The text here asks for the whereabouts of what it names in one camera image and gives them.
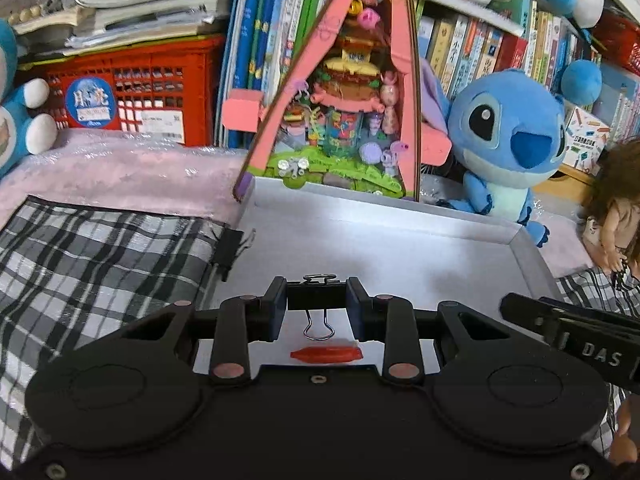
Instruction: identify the clear bubble wrap sheet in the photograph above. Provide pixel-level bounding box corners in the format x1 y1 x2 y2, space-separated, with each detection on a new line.
0 127 252 227

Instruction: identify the white printed carton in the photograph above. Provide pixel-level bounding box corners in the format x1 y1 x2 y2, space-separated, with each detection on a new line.
561 104 614 177

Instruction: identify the blue robot cat plush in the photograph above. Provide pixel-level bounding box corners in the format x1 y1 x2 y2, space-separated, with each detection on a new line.
0 18 59 179

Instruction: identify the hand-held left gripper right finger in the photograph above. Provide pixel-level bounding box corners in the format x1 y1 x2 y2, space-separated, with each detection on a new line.
346 276 507 387

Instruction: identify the black white plaid blanket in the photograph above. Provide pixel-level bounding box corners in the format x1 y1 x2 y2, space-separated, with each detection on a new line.
0 194 640 463

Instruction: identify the white cardboard box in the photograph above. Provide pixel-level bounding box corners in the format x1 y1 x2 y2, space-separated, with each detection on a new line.
192 175 564 377

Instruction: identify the pink triangular miniature house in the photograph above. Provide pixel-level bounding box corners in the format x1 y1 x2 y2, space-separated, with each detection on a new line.
221 0 454 204

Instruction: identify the wooden drawer box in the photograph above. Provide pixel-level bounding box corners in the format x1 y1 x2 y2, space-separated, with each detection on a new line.
529 164 602 222

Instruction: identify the person's right hand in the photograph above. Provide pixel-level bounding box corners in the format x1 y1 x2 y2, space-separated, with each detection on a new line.
606 394 640 467

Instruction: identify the red sausage-shaped piece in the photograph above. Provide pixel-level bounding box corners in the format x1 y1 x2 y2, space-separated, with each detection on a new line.
290 343 362 364

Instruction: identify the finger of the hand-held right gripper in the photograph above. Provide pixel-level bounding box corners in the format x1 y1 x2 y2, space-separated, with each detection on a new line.
499 292 563 347

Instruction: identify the long-haired baby doll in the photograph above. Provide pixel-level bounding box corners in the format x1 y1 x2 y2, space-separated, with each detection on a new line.
581 137 640 292

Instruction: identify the red plastic crate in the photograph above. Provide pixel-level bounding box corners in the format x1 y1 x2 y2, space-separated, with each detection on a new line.
44 34 227 147

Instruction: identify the blue alien plush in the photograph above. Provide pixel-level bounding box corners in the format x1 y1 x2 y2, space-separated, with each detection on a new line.
419 67 572 249

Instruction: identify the row of tall blue books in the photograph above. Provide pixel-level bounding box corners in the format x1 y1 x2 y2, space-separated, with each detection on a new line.
214 0 328 150

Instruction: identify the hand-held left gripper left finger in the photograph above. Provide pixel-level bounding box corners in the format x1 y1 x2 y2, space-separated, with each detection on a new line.
121 276 289 387

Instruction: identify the red plastic basket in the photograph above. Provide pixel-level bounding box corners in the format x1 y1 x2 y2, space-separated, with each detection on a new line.
589 9 640 77

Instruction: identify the black binder clip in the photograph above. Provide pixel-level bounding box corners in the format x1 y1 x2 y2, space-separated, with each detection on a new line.
287 273 349 339
212 227 256 282

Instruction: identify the wooden bead bracelet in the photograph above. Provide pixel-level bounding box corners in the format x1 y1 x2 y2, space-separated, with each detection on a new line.
7 2 57 27

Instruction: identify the row of colourful shelf books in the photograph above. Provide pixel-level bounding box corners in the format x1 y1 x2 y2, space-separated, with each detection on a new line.
414 0 640 142

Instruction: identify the stack of lying books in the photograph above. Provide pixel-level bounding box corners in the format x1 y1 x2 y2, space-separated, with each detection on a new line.
9 0 240 57

